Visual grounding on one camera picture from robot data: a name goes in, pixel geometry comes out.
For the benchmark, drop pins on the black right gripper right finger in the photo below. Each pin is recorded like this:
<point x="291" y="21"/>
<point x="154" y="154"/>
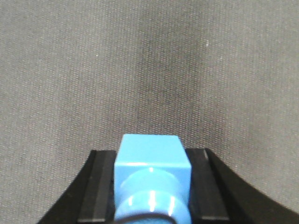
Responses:
<point x="218" y="195"/>

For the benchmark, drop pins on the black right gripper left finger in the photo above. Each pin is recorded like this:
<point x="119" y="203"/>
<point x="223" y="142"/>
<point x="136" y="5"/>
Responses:
<point x="89" y="199"/>

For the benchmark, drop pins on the blue toy block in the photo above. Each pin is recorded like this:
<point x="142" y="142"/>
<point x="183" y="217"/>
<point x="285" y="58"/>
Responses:
<point x="152" y="174"/>

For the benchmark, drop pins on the dark conveyor belt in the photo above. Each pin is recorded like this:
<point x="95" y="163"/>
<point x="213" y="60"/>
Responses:
<point x="76" y="75"/>

